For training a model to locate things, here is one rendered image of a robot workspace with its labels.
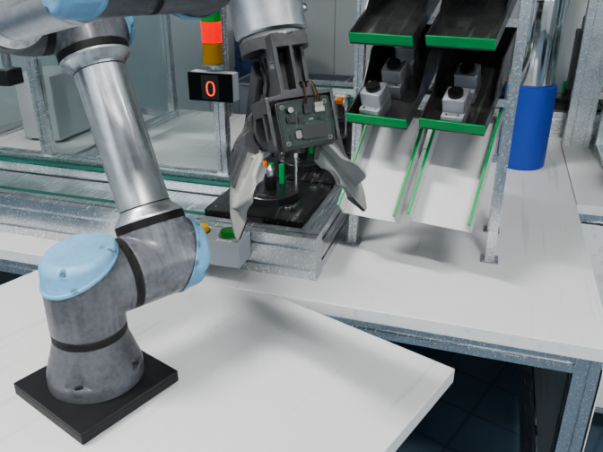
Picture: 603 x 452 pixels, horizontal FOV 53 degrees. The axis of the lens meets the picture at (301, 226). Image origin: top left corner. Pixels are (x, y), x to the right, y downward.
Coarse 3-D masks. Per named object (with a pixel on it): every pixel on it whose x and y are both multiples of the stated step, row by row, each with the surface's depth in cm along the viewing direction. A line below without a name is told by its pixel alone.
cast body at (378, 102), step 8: (368, 88) 121; (376, 88) 120; (384, 88) 121; (368, 96) 121; (376, 96) 120; (384, 96) 122; (368, 104) 123; (376, 104) 122; (384, 104) 123; (360, 112) 124; (368, 112) 123; (376, 112) 122; (384, 112) 124
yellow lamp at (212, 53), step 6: (204, 48) 147; (210, 48) 146; (216, 48) 147; (222, 48) 148; (204, 54) 148; (210, 54) 147; (216, 54) 147; (222, 54) 149; (204, 60) 149; (210, 60) 148; (216, 60) 148; (222, 60) 149
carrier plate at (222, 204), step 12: (228, 192) 149; (300, 192) 149; (312, 192) 149; (324, 192) 149; (216, 204) 142; (228, 204) 142; (300, 204) 142; (312, 204) 142; (216, 216) 140; (228, 216) 139; (252, 216) 137; (264, 216) 136; (276, 216) 136; (288, 216) 136; (300, 216) 136; (300, 228) 134
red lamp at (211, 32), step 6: (204, 24) 144; (210, 24) 144; (216, 24) 145; (204, 30) 145; (210, 30) 145; (216, 30) 145; (204, 36) 146; (210, 36) 145; (216, 36) 146; (204, 42) 146; (210, 42) 146; (216, 42) 146
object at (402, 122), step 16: (384, 48) 137; (432, 48) 126; (368, 64) 130; (384, 64) 138; (432, 64) 128; (368, 80) 131; (416, 80) 131; (432, 80) 130; (416, 96) 127; (352, 112) 127; (400, 112) 125; (400, 128) 121
